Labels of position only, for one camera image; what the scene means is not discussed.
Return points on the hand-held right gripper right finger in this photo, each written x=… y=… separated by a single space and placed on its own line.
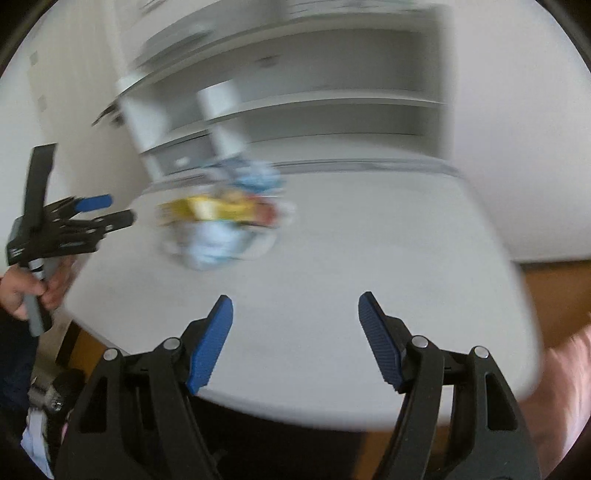
x=381 y=341

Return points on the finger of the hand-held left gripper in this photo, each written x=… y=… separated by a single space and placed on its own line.
x=94 y=202
x=115 y=219

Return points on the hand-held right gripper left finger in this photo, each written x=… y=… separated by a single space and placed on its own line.
x=210 y=344

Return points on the person's left hand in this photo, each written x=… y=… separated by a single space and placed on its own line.
x=18 y=286

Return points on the grey drawer with white knob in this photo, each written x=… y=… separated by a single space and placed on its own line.
x=182 y=159

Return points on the yellow wrapper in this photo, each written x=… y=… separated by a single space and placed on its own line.
x=207 y=208

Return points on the white door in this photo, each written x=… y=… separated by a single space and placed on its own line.
x=69 y=92

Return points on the orange snack packet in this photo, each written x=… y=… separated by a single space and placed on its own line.
x=270 y=214

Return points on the blue white wrapper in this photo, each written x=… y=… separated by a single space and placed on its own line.
x=258 y=177

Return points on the pink cloth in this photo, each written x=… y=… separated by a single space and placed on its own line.
x=563 y=392

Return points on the white plastic bag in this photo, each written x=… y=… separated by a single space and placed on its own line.
x=37 y=438

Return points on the grey white shelf unit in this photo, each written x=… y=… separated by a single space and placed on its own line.
x=323 y=87

